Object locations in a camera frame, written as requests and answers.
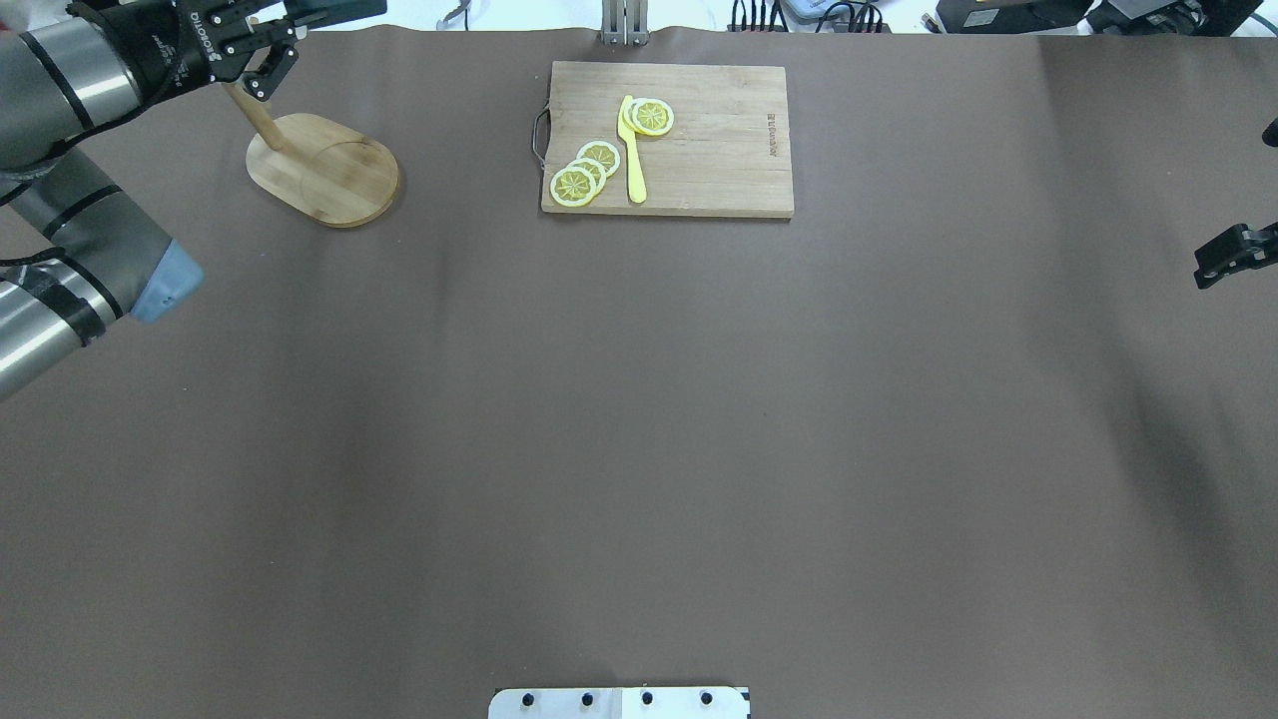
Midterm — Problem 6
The aluminium frame post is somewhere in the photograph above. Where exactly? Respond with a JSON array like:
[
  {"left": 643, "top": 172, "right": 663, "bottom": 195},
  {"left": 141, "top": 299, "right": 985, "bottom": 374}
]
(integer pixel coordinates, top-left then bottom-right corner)
[{"left": 599, "top": 0, "right": 651, "bottom": 47}]

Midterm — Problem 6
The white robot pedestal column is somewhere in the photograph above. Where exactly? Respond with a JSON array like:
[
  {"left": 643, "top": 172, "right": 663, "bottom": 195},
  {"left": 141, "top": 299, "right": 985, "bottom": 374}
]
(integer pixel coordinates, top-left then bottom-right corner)
[{"left": 487, "top": 685, "right": 751, "bottom": 718}]

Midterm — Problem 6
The wooden cup storage rack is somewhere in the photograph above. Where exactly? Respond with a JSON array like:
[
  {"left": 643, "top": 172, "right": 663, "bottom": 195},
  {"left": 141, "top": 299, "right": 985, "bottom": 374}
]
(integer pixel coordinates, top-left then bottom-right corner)
[{"left": 222, "top": 83, "right": 400, "bottom": 229}]

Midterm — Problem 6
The dark teal mug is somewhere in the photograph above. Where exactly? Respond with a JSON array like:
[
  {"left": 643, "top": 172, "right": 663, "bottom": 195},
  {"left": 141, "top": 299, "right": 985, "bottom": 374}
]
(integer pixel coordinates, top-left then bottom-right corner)
[{"left": 282, "top": 0, "right": 387, "bottom": 29}]

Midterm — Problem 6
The lemon slice front of stack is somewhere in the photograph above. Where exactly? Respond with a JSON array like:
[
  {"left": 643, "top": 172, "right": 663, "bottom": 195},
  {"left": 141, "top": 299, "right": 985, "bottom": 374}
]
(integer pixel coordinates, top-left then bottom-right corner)
[{"left": 548, "top": 167, "right": 597, "bottom": 208}]

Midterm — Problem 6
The lemon slice middle of stack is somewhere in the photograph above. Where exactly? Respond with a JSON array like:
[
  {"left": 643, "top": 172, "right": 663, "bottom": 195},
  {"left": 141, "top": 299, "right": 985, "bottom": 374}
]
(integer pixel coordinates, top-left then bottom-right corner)
[{"left": 566, "top": 158, "right": 608, "bottom": 193}]

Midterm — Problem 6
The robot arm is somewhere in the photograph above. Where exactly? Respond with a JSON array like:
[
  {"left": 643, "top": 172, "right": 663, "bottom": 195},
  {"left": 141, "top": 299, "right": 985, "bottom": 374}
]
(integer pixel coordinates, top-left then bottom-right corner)
[{"left": 1, "top": 1, "right": 308, "bottom": 397}]

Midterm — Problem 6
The yellow plastic knife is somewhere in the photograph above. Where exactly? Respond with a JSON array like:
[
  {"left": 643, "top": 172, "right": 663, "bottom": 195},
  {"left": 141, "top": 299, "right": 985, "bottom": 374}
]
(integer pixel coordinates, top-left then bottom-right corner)
[{"left": 616, "top": 95, "right": 648, "bottom": 206}]

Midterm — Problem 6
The wooden cutting board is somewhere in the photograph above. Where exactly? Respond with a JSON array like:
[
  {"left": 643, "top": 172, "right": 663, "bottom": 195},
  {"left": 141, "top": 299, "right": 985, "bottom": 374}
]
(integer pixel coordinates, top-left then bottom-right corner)
[{"left": 541, "top": 61, "right": 795, "bottom": 220}]

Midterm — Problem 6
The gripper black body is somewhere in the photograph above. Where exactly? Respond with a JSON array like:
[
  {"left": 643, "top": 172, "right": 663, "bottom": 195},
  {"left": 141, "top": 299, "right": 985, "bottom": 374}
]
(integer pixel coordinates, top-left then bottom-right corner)
[{"left": 70, "top": 1, "right": 300, "bottom": 101}]

